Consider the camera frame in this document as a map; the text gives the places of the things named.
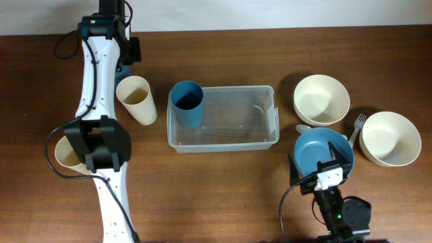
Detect cream fork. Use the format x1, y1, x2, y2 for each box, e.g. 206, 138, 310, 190
348, 113, 367, 148

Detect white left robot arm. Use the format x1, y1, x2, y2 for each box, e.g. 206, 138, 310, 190
64, 1, 141, 242

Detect cream spoon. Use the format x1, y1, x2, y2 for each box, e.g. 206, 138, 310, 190
296, 124, 311, 134

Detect dark blue cup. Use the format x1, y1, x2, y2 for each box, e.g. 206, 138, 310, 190
114, 65, 131, 92

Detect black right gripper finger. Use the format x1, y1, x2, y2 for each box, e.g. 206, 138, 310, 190
288, 155, 300, 186
328, 142, 350, 166

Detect cream bowl near container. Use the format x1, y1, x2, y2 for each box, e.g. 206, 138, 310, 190
293, 74, 350, 127

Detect cream bowl far right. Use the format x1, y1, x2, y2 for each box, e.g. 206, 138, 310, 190
359, 111, 422, 167

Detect blue bowl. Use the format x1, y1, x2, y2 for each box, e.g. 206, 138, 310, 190
294, 128, 355, 176

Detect cream cup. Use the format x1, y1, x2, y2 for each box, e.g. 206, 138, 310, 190
116, 76, 157, 126
55, 136, 91, 176

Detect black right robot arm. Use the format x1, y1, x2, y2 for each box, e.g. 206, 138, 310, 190
284, 142, 372, 242

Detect clear plastic storage container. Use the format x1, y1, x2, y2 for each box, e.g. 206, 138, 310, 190
167, 85, 279, 153

